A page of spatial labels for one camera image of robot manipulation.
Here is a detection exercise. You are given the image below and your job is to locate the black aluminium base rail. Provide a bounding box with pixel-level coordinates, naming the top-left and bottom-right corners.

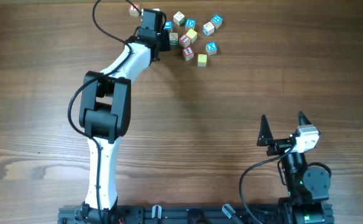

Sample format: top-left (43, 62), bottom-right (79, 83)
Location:
top-left (57, 202), bottom-right (335, 224)

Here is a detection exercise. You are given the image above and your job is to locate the white blue side block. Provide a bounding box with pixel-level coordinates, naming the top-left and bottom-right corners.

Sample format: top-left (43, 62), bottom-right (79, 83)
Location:
top-left (203, 22), bottom-right (215, 36)

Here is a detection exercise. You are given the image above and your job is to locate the blue D letter block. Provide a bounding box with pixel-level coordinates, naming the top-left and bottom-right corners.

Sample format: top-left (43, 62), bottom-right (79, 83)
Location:
top-left (185, 19), bottom-right (196, 31)

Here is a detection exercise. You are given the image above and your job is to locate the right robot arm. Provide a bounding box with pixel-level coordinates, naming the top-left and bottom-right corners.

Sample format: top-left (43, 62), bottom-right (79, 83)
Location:
top-left (257, 112), bottom-right (334, 223)

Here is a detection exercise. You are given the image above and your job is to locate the red I block lower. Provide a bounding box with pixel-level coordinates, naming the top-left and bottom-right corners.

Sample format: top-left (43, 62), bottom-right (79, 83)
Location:
top-left (183, 47), bottom-right (194, 60)

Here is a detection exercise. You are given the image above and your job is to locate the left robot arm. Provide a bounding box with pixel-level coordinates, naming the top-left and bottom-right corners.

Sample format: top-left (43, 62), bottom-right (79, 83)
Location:
top-left (75, 9), bottom-right (170, 223)

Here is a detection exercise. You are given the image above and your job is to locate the blue X letter block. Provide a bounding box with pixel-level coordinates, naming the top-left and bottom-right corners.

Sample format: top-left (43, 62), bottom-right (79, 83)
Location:
top-left (206, 42), bottom-right (218, 55)

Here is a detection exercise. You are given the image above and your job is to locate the yellow top block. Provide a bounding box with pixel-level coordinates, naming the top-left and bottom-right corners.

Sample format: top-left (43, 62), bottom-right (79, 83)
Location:
top-left (186, 29), bottom-right (198, 43)

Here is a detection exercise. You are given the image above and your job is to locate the yellow S letter block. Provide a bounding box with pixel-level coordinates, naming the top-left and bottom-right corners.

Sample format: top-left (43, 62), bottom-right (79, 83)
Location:
top-left (197, 54), bottom-right (208, 67)

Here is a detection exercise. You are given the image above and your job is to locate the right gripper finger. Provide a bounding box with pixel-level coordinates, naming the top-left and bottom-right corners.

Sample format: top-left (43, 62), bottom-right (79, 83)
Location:
top-left (257, 114), bottom-right (274, 147)
top-left (298, 111), bottom-right (312, 126)

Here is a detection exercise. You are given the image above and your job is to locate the red I block upper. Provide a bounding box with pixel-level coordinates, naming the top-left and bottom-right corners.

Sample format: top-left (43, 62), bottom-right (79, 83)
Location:
top-left (178, 34), bottom-right (191, 49)

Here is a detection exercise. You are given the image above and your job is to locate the white green top block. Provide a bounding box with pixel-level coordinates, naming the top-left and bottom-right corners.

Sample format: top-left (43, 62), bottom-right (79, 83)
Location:
top-left (173, 11), bottom-right (186, 26)

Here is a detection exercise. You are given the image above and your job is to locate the red V letter block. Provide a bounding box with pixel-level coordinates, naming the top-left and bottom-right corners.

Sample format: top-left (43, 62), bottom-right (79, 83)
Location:
top-left (129, 4), bottom-right (140, 17)

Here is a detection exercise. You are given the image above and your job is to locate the blue picture block right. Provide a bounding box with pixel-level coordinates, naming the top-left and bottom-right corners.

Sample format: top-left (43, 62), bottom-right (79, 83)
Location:
top-left (211, 14), bottom-right (223, 29)

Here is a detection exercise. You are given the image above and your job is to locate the red i block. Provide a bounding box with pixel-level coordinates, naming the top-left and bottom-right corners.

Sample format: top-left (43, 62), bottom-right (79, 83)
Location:
top-left (183, 47), bottom-right (194, 60)
top-left (178, 34), bottom-right (191, 49)

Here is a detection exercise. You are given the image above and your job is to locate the blue picture block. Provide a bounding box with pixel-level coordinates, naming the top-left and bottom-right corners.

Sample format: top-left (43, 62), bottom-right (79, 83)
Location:
top-left (164, 21), bottom-right (173, 33)
top-left (211, 14), bottom-right (223, 29)

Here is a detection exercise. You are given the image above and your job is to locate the white green picture block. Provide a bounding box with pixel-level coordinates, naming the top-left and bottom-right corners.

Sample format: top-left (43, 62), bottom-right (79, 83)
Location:
top-left (169, 32), bottom-right (178, 45)

